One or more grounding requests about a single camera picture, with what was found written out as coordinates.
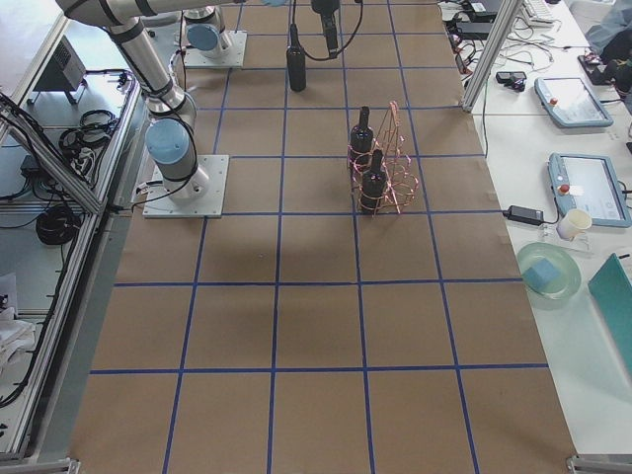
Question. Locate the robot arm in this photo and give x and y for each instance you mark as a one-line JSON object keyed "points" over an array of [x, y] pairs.
{"points": [[169, 139], [190, 23]]}

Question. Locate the teach pendant near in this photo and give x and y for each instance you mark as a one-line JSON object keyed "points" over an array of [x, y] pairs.
{"points": [[589, 183]]}

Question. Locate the black power adapter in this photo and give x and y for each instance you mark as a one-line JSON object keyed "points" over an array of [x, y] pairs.
{"points": [[524, 215]]}

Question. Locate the aluminium frame post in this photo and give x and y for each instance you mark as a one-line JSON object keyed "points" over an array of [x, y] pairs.
{"points": [[496, 38]]}

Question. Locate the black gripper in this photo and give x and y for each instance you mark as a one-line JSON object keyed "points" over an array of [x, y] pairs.
{"points": [[323, 10]]}

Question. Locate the teal board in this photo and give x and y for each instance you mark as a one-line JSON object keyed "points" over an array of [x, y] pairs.
{"points": [[610, 288]]}

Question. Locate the blue foam cube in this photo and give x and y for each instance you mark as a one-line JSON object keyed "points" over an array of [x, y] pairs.
{"points": [[540, 274]]}

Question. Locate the teach pendant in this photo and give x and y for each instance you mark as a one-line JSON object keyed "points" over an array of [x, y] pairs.
{"points": [[589, 183], [571, 102]]}

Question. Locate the white cup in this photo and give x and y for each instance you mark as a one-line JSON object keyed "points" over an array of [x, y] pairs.
{"points": [[573, 223]]}

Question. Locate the copper wire wine basket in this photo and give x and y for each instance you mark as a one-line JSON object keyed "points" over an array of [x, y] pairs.
{"points": [[401, 182]]}

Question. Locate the grey electronics box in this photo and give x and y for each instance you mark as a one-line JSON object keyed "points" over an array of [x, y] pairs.
{"points": [[65, 72]]}

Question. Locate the dark wine bottle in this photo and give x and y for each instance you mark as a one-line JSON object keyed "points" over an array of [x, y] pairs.
{"points": [[361, 139], [295, 61], [373, 183]]}

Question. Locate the teach pendant far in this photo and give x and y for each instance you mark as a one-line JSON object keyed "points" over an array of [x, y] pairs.
{"points": [[571, 102]]}

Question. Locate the brown paper table mat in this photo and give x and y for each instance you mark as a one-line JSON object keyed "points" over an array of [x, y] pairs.
{"points": [[295, 334]]}

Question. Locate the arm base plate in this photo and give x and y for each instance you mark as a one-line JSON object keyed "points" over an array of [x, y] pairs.
{"points": [[202, 196], [209, 48]]}

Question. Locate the green glass plate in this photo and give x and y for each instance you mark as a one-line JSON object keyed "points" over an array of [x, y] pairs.
{"points": [[568, 284]]}

